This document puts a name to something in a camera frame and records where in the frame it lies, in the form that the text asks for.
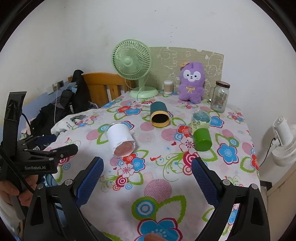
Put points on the purple plush toy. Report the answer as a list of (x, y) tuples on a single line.
[(190, 92)]

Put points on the patterned beige wall board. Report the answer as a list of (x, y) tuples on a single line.
[(166, 60)]

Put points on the dark clothes pile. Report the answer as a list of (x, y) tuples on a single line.
[(47, 115)]

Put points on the teal cup with yellow rim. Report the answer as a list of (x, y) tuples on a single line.
[(158, 107)]

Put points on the green plastic cup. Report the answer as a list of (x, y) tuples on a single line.
[(201, 139)]

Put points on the white printed shirt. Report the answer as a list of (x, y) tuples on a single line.
[(67, 124)]

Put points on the floral tablecloth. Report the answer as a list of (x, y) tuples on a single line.
[(161, 185)]

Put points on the beige cabinet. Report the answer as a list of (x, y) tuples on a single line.
[(282, 197)]

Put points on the person's left hand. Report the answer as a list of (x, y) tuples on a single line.
[(9, 188)]

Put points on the wall socket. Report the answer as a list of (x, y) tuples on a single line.
[(60, 83)]

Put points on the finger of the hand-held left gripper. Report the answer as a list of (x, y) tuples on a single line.
[(66, 150)]

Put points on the black bag and clothes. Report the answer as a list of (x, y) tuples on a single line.
[(79, 92)]

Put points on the wooden bed headboard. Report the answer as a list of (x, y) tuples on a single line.
[(101, 81)]

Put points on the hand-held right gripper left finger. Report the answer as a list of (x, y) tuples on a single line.
[(91, 179)]

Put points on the white clip fan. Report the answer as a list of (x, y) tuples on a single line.
[(284, 139)]

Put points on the clear printed plastic cup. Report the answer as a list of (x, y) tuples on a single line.
[(200, 120)]

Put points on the white paper cup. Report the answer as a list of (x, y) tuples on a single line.
[(119, 135)]

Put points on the green desk fan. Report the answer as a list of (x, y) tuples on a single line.
[(128, 61)]

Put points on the small white-lidded jar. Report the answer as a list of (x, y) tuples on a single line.
[(168, 87)]

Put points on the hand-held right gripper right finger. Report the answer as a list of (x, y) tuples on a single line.
[(205, 183)]

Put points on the glass jar with dark lid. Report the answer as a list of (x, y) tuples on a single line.
[(219, 99)]

